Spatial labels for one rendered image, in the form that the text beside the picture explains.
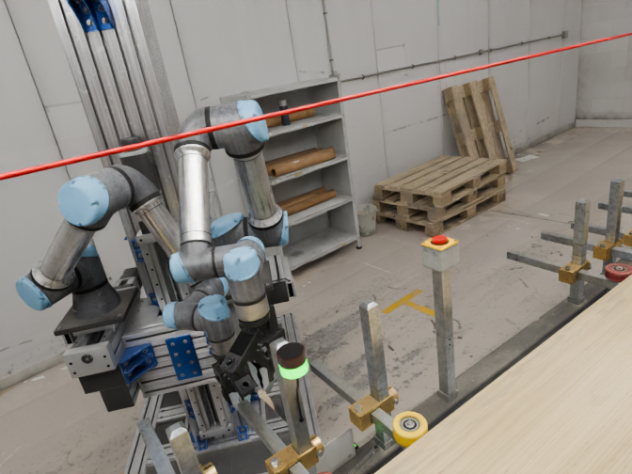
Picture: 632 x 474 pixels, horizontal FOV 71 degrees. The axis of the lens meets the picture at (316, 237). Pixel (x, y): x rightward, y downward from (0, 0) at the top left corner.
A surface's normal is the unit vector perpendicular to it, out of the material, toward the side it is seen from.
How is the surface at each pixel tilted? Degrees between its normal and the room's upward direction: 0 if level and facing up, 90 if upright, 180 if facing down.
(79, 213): 85
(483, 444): 0
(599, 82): 90
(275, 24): 90
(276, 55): 90
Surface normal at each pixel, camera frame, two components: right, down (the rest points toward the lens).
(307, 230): 0.62, 0.20
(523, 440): -0.15, -0.92
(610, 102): -0.77, 0.34
